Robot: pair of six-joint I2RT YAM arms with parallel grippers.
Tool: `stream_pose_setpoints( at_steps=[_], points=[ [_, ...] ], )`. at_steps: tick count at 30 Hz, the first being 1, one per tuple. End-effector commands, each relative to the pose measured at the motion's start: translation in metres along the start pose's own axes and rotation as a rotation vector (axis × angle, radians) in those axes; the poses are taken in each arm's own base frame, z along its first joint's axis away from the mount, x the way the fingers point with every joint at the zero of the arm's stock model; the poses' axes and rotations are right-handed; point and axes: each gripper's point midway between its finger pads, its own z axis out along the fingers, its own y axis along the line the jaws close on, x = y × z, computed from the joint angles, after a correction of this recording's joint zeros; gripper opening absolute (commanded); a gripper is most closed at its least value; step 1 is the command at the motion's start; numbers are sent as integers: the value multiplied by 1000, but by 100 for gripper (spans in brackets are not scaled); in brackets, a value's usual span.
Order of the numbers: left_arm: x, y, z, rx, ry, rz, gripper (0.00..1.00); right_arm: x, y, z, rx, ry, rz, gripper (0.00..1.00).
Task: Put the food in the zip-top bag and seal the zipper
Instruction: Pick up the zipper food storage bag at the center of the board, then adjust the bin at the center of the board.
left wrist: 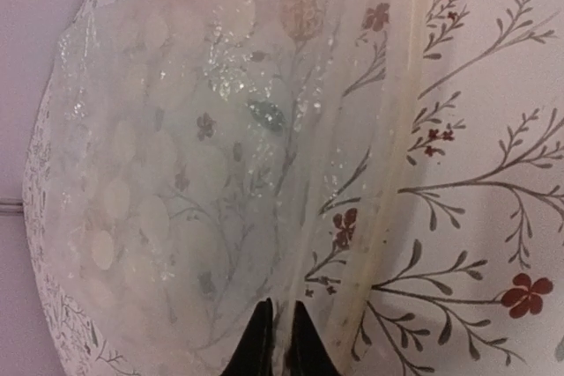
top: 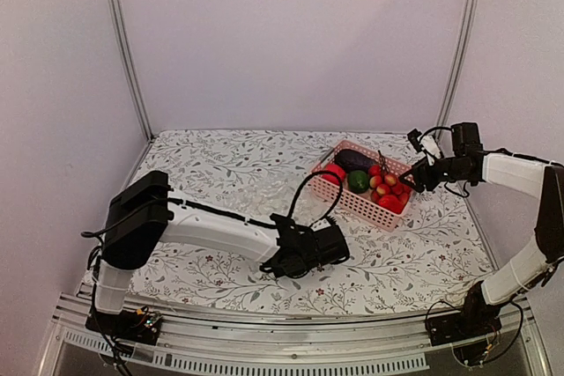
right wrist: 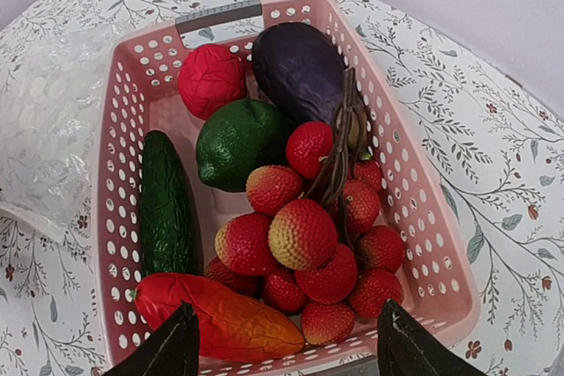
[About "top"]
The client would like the red chili pepper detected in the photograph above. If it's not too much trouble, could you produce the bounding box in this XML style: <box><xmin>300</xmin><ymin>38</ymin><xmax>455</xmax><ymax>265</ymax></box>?
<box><xmin>377</xmin><ymin>195</ymin><xmax>406</xmax><ymax>214</ymax></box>

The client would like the clear zip top bag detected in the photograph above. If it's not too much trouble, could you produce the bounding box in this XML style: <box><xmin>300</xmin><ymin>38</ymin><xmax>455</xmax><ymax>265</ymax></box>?
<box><xmin>223</xmin><ymin>174</ymin><xmax>330</xmax><ymax>225</ymax></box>

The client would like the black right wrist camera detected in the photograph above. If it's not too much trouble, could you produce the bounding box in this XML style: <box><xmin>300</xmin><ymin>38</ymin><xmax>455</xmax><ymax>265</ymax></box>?
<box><xmin>407</xmin><ymin>129</ymin><xmax>443</xmax><ymax>159</ymax></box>

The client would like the floral table cloth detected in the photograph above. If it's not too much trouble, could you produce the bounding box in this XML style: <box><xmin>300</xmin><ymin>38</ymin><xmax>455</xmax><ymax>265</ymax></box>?
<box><xmin>127</xmin><ymin>130</ymin><xmax>493</xmax><ymax>315</ymax></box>

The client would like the pink plastic basket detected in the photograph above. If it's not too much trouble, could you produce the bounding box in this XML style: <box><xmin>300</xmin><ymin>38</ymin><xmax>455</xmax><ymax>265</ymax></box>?
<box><xmin>309</xmin><ymin>140</ymin><xmax>413</xmax><ymax>232</ymax></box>

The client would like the right aluminium frame post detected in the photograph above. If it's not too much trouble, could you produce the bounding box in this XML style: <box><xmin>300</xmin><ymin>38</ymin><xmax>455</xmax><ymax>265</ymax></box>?
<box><xmin>436</xmin><ymin>0</ymin><xmax>479</xmax><ymax>127</ymax></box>

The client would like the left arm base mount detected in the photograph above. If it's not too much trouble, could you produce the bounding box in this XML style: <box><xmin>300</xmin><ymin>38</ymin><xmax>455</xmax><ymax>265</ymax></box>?
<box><xmin>85</xmin><ymin>306</ymin><xmax>163</xmax><ymax>346</ymax></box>

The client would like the aluminium frame post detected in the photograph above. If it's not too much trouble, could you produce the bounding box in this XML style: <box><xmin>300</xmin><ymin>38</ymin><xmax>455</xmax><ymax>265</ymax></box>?
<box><xmin>108</xmin><ymin>0</ymin><xmax>154</xmax><ymax>143</ymax></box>
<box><xmin>436</xmin><ymin>0</ymin><xmax>479</xmax><ymax>127</ymax></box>

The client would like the dark purple eggplant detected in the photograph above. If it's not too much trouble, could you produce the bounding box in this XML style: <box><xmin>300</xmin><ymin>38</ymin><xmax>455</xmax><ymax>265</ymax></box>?
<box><xmin>334</xmin><ymin>149</ymin><xmax>376</xmax><ymax>173</ymax></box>

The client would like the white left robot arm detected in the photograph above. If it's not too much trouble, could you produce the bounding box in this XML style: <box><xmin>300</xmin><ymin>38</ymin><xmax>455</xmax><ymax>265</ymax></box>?
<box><xmin>91</xmin><ymin>171</ymin><xmax>350</xmax><ymax>335</ymax></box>

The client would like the red cherry bunch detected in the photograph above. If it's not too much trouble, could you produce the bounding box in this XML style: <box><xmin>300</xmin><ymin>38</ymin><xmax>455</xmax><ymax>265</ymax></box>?
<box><xmin>367</xmin><ymin>152</ymin><xmax>411</xmax><ymax>204</ymax></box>

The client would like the aluminium front rail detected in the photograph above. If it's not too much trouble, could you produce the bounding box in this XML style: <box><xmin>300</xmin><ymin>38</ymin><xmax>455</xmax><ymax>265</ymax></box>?
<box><xmin>35</xmin><ymin>293</ymin><xmax>556</xmax><ymax>375</ymax></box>

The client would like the green avocado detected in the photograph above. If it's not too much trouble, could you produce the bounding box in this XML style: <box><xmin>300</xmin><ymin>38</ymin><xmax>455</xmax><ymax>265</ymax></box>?
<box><xmin>347</xmin><ymin>170</ymin><xmax>370</xmax><ymax>194</ymax></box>

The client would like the left aluminium frame post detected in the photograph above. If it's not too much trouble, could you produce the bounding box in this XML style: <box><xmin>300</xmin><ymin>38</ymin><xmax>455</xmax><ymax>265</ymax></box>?
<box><xmin>108</xmin><ymin>0</ymin><xmax>154</xmax><ymax>143</ymax></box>

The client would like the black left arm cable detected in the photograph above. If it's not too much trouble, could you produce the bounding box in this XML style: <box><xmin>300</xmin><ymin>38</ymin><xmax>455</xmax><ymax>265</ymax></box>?
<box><xmin>288</xmin><ymin>173</ymin><xmax>345</xmax><ymax>227</ymax></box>

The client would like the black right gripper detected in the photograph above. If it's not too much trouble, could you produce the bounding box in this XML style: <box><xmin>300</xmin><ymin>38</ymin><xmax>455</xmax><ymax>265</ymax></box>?
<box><xmin>400</xmin><ymin>156</ymin><xmax>470</xmax><ymax>193</ymax></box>

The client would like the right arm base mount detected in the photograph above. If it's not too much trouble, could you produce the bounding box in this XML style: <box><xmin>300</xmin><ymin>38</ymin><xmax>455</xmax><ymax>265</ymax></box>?
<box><xmin>424</xmin><ymin>300</ymin><xmax>501</xmax><ymax>367</ymax></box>

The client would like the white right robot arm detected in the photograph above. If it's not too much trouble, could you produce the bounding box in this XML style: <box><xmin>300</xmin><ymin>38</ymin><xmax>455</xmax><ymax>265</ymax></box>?
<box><xmin>399</xmin><ymin>122</ymin><xmax>563</xmax><ymax>337</ymax></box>

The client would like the red wrinkled apple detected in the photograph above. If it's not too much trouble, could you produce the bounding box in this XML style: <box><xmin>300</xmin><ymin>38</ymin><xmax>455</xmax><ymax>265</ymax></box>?
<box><xmin>322</xmin><ymin>163</ymin><xmax>346</xmax><ymax>185</ymax></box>

